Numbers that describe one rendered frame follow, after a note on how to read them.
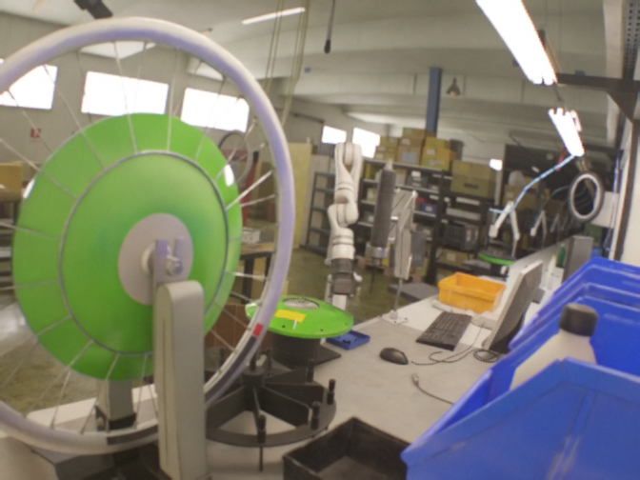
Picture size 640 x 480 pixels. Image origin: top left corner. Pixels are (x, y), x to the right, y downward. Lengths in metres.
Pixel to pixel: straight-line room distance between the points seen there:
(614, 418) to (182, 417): 0.40
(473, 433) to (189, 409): 0.31
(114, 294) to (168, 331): 0.07
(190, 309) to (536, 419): 0.33
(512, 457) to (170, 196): 0.39
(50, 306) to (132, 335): 0.10
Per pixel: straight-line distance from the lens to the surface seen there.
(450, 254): 6.64
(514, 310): 1.55
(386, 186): 0.92
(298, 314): 1.18
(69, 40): 0.43
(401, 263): 1.62
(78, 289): 0.43
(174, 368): 0.44
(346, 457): 0.91
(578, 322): 0.31
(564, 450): 0.26
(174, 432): 0.49
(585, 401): 0.24
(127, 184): 0.43
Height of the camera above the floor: 1.47
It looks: 10 degrees down
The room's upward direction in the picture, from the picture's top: 7 degrees clockwise
